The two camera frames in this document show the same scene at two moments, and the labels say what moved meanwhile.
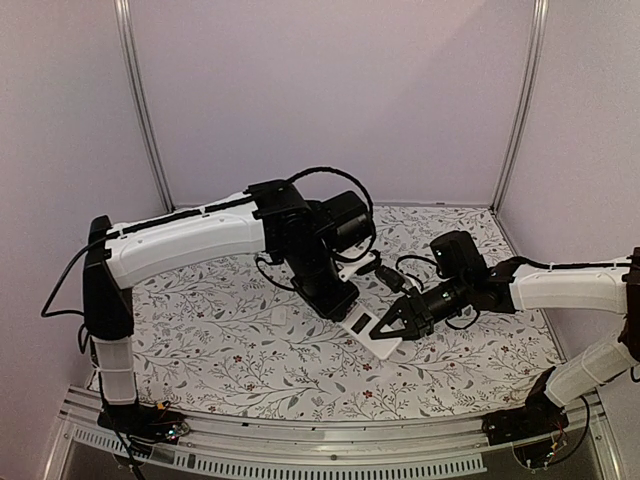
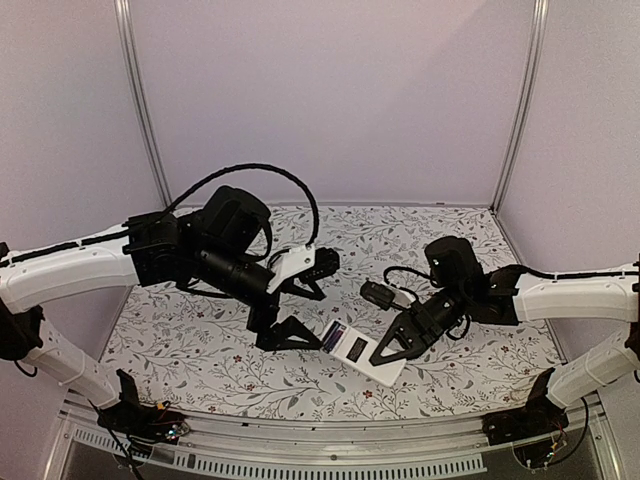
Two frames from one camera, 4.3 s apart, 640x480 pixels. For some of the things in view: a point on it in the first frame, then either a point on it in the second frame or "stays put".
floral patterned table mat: (242, 345) stays put
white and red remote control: (361, 322) -> (354, 350)
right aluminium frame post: (539, 29) stays put
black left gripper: (334, 309) -> (272, 338)
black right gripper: (417, 314) -> (417, 325)
